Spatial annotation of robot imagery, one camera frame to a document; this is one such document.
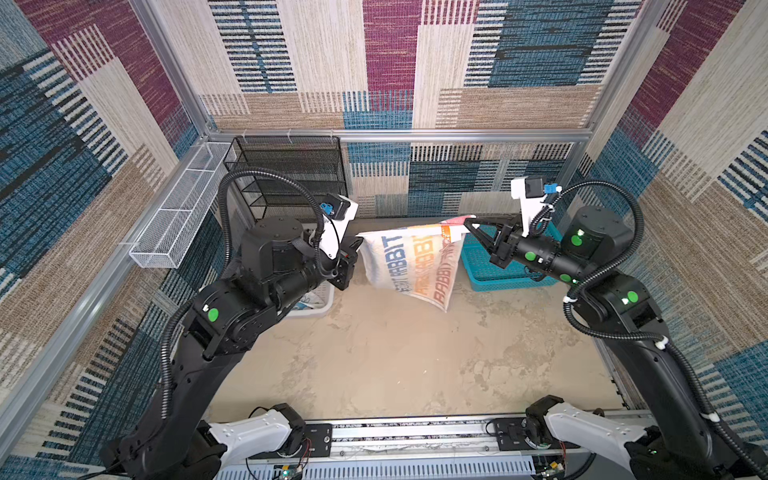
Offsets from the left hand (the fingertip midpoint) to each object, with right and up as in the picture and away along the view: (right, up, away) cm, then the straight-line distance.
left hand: (356, 232), depth 54 cm
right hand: (+21, +1, +1) cm, 21 cm away
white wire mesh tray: (-46, -1, +16) cm, 49 cm away
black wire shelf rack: (-19, +27, +51) cm, 61 cm away
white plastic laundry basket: (-16, -19, +42) cm, 49 cm away
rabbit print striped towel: (+12, -6, +11) cm, 17 cm away
